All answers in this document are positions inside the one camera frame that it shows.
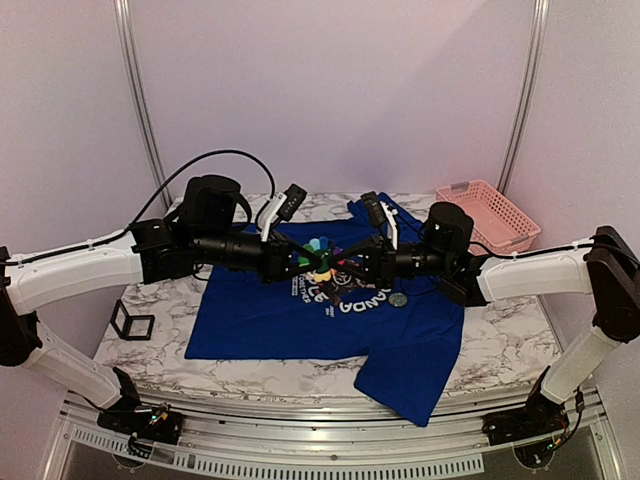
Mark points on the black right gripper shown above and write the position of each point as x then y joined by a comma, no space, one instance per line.
379,261

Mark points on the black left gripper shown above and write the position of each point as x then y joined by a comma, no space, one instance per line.
275,265

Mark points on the silver round brooch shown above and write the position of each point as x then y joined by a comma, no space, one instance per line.
398,300

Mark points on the blue printed t-shirt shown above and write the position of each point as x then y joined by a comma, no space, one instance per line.
410,352

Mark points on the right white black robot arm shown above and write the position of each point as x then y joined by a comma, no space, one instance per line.
601,266

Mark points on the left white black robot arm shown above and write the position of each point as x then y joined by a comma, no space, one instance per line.
200,231

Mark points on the black box with flower brooch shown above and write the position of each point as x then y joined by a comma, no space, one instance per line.
131,327

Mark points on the pink perforated plastic basket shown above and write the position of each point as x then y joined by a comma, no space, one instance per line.
498,223

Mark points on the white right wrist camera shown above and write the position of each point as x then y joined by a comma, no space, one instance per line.
382,218

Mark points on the aluminium front rail frame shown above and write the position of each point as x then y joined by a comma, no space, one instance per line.
343,437

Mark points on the left aluminium corner post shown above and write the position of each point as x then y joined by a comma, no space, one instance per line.
133,72

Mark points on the aluminium corner post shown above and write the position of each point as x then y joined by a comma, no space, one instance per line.
133,72
525,99

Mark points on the right aluminium corner post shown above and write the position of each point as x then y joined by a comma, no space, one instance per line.
525,99

